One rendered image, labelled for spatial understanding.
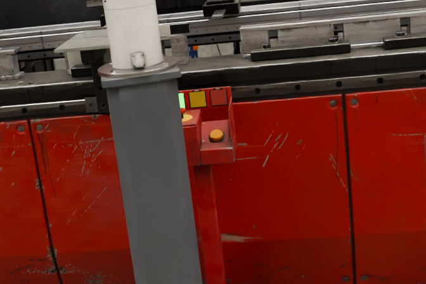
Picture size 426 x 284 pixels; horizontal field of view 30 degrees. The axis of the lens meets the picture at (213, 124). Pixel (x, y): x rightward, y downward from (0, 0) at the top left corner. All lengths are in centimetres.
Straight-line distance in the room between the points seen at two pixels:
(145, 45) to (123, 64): 7
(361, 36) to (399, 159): 39
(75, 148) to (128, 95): 74
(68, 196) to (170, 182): 76
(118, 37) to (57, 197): 90
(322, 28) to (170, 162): 81
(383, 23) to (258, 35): 38
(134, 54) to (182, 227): 43
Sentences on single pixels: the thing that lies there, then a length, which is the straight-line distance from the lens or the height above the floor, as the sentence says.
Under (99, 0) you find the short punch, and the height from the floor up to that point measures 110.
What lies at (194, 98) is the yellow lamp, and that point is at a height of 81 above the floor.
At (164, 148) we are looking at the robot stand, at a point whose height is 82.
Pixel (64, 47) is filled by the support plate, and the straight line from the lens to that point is 234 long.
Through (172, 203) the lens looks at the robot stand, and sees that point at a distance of 190.
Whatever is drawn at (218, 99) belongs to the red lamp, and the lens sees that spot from 230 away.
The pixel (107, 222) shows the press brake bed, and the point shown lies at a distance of 259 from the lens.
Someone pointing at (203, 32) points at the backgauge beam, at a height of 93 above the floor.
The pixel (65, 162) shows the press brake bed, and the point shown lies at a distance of 255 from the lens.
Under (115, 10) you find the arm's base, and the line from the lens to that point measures 181.
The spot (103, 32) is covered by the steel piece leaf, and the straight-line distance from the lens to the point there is 244.
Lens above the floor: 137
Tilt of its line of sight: 16 degrees down
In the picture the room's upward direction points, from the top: 7 degrees counter-clockwise
